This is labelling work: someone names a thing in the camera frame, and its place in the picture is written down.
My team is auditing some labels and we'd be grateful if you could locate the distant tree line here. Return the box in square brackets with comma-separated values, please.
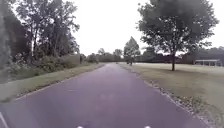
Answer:
[79, 45, 224, 65]

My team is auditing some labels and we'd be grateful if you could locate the small conical tree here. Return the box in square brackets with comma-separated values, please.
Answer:
[123, 35, 142, 66]

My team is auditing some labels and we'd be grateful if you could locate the dark asphalt path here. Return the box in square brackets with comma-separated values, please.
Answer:
[0, 62, 212, 128]

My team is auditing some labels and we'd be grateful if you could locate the row of bushes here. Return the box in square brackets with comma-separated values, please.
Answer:
[6, 53, 82, 79]

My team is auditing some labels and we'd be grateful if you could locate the large broad tree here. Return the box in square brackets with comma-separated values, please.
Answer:
[137, 0, 220, 72]

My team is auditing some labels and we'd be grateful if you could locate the grass verge strip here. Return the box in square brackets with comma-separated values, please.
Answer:
[0, 62, 106, 103]

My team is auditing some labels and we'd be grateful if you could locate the wide grass field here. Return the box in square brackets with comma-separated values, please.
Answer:
[117, 62, 224, 128]

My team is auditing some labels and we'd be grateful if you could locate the wood of tall trees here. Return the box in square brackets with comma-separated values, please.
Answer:
[0, 0, 81, 69]

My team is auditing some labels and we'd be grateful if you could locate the low open shelter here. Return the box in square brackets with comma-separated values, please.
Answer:
[193, 58, 222, 67]

